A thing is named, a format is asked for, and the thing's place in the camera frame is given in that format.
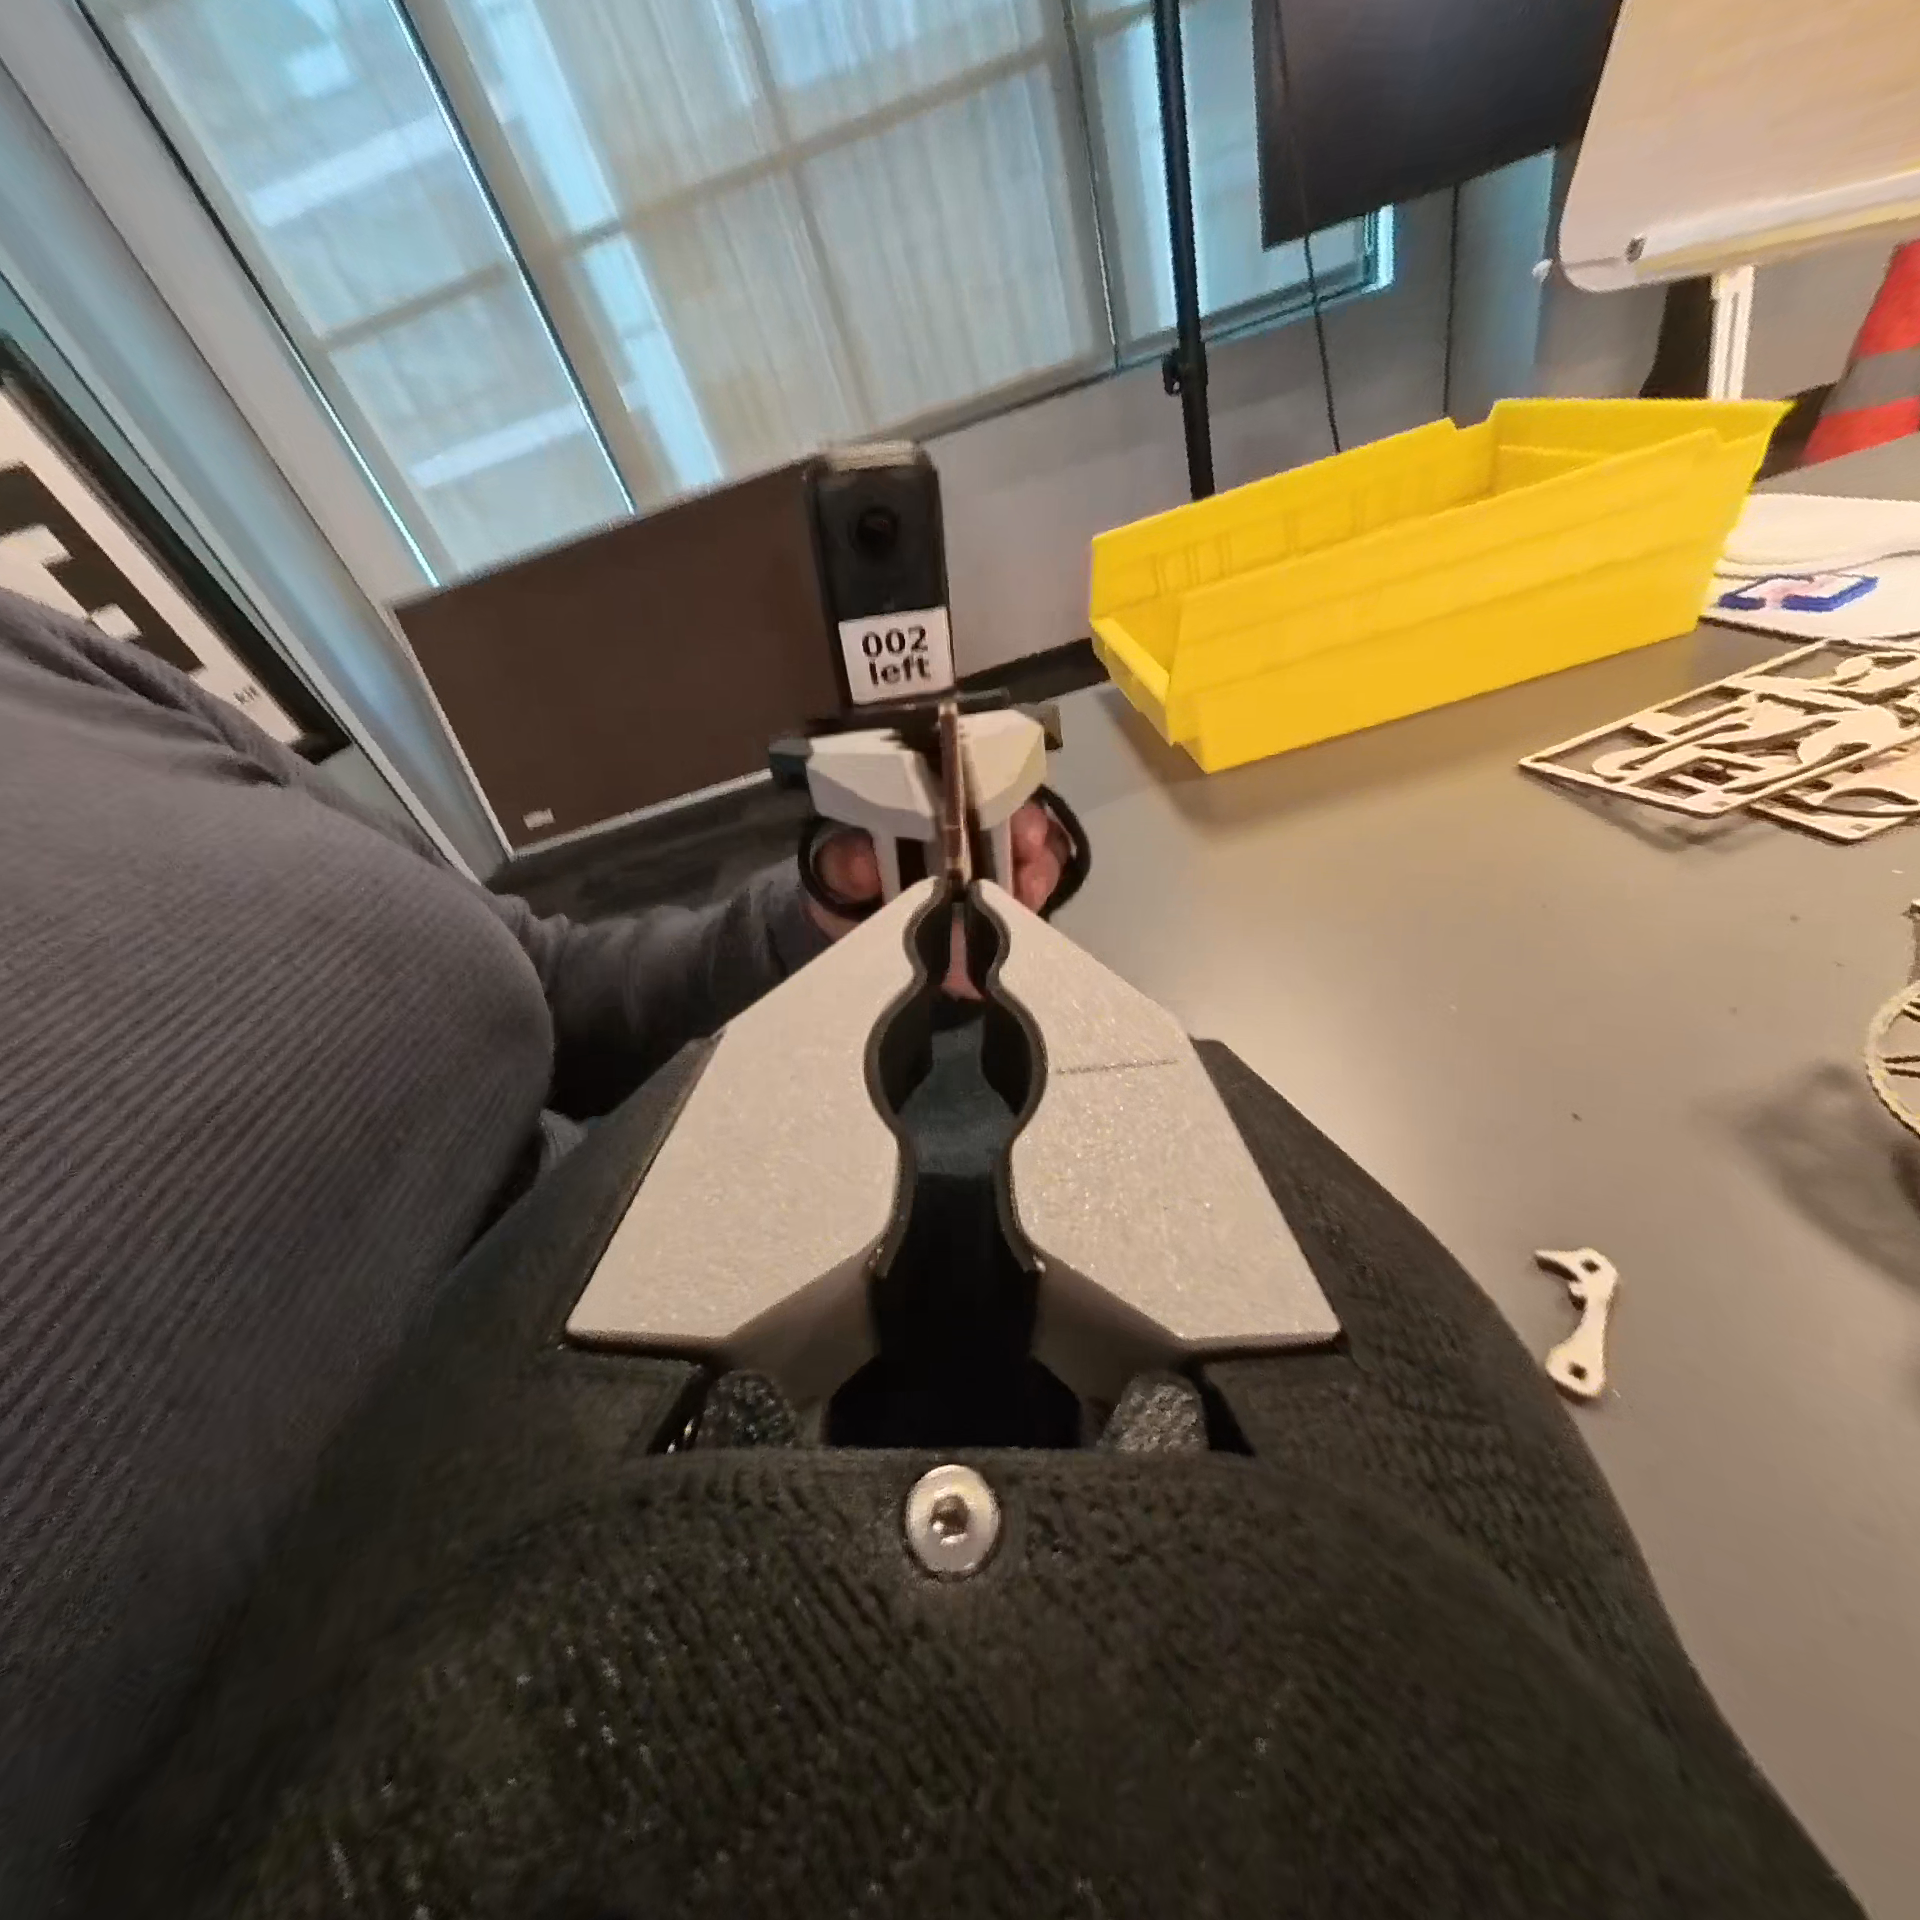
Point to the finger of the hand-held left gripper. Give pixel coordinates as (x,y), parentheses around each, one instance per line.
(1003,765)
(870,781)

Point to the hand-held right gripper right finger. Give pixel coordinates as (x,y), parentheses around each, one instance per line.
(1171,1202)

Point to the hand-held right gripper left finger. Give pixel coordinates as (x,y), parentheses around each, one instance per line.
(735,1202)

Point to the curved wooden model part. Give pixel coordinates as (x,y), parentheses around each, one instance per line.
(1599,1320)

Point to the person's left forearm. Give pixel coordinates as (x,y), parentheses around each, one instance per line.
(660,974)

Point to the wooden parts sheet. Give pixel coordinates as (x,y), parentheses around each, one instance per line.
(1576,763)
(1846,821)

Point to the wooden bicycle model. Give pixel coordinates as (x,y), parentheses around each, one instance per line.
(1898,1050)

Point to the person's left hand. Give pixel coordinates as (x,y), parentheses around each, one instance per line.
(1038,870)

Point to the yellow plastic bin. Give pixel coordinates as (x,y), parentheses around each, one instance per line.
(1348,662)

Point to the black light stand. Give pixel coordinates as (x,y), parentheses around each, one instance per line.
(1184,224)

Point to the large window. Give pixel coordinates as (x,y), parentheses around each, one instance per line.
(451,224)

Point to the person's torso grey sweater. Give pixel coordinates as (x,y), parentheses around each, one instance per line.
(225,1050)

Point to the large dark display screen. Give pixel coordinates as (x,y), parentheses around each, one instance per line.
(1425,107)

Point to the black framed marker sign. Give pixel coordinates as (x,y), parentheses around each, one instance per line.
(89,556)

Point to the blue white card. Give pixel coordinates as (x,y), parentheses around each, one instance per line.
(1809,594)

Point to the wooden book stand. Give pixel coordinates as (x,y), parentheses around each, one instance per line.
(1723,120)

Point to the orange traffic cone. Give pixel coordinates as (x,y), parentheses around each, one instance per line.
(1881,375)

